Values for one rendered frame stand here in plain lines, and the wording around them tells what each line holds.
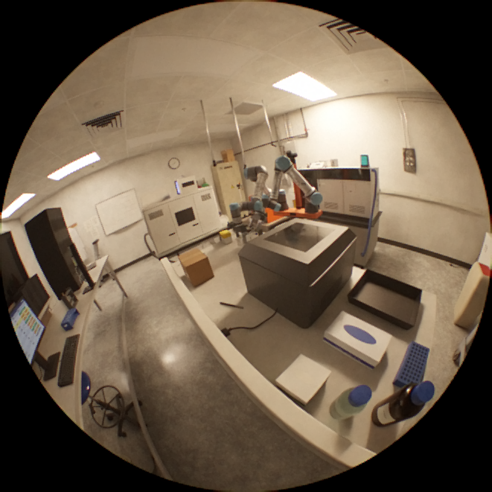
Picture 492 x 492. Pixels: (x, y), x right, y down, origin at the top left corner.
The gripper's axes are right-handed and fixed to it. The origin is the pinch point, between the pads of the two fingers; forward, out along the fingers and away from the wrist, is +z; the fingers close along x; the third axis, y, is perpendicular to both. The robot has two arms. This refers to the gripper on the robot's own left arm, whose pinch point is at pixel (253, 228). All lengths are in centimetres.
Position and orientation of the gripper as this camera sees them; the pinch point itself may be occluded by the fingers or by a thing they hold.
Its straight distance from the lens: 145.7
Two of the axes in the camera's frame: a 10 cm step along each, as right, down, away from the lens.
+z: -3.5, 9.4, 0.1
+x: 5.9, 2.3, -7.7
